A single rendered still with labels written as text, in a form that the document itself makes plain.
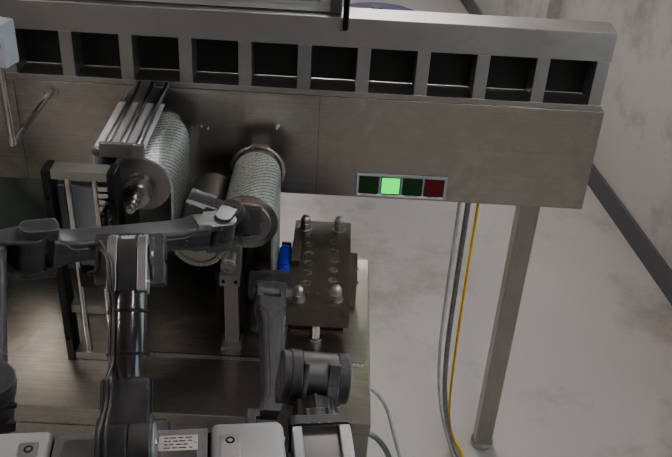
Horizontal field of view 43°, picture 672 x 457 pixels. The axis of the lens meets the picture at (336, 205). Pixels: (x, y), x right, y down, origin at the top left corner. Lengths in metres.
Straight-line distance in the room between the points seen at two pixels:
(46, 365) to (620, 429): 2.17
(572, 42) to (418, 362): 1.74
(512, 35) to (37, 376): 1.43
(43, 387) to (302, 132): 0.91
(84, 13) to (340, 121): 0.70
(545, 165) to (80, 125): 1.26
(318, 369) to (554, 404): 2.32
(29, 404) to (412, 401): 1.69
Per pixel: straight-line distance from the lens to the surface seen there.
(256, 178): 2.13
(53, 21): 2.32
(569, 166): 2.42
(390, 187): 2.38
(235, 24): 2.21
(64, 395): 2.17
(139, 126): 2.11
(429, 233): 4.36
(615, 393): 3.67
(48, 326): 2.38
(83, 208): 2.02
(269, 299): 1.90
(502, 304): 2.86
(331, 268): 2.30
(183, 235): 1.73
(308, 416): 1.22
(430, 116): 2.29
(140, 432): 1.09
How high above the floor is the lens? 2.38
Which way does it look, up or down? 32 degrees down
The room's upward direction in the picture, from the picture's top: 3 degrees clockwise
